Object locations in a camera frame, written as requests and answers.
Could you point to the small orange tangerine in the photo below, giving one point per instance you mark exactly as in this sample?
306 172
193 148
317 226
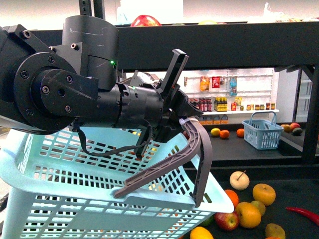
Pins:
233 197

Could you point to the brown kiwi front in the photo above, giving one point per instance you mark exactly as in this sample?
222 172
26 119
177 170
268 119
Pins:
275 230

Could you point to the light blue shopping basket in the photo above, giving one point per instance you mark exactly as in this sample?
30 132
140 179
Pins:
58 192

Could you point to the yellow orange fruit centre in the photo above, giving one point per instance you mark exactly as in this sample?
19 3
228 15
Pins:
249 215

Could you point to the red chili pepper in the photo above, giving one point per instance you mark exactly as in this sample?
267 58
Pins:
306 213

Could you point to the brown kiwi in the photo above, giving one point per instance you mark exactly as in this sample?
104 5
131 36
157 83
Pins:
260 206
275 230

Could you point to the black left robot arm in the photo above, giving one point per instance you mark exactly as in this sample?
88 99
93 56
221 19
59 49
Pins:
44 89

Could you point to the small blue basket far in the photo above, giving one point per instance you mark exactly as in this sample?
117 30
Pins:
262 134

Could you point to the white round pear with stem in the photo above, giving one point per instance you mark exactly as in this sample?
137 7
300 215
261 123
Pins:
239 180

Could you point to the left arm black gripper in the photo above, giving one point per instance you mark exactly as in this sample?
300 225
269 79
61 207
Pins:
175 102

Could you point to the red yellow apple centre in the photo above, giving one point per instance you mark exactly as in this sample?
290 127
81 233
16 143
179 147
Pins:
227 221

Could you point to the brown kiwi back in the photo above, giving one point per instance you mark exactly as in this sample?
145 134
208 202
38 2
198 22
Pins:
260 206

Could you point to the yellow lemon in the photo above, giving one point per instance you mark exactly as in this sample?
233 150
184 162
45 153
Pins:
200 233

